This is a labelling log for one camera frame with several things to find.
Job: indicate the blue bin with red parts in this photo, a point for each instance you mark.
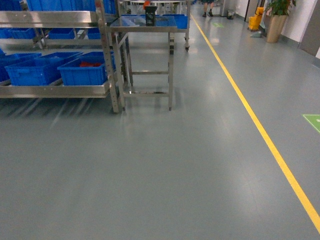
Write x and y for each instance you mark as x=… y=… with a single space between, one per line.
x=74 y=75

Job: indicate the red plastic parts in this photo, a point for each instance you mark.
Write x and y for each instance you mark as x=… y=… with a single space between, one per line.
x=85 y=64

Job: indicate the blue bin lower shelf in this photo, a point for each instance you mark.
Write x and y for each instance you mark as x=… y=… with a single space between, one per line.
x=40 y=71
x=7 y=60

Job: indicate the small stainless steel table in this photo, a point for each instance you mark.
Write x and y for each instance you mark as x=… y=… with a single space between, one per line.
x=144 y=56

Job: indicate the black battery box on table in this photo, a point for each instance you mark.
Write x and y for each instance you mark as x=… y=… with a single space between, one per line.
x=150 y=15

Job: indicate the stainless steel flow rack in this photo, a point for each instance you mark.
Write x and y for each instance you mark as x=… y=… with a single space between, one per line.
x=86 y=19

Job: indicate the walking person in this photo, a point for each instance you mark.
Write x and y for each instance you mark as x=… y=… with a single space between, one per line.
x=206 y=4

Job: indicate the yellow mop bucket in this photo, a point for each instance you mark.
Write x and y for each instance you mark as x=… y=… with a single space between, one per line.
x=254 y=21

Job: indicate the tan plant pot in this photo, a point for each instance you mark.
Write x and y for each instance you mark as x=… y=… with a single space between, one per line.
x=275 y=28

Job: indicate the green potted plant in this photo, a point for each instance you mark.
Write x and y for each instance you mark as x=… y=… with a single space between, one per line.
x=279 y=7

